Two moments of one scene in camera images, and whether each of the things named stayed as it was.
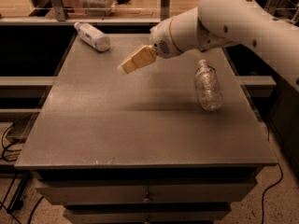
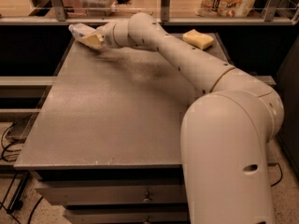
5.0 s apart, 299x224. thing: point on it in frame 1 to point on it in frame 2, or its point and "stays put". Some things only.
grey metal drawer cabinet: [135, 147] stays put
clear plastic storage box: [99, 0] stays put
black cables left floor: [7, 158] stays put
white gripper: [162, 38] to [107, 36]
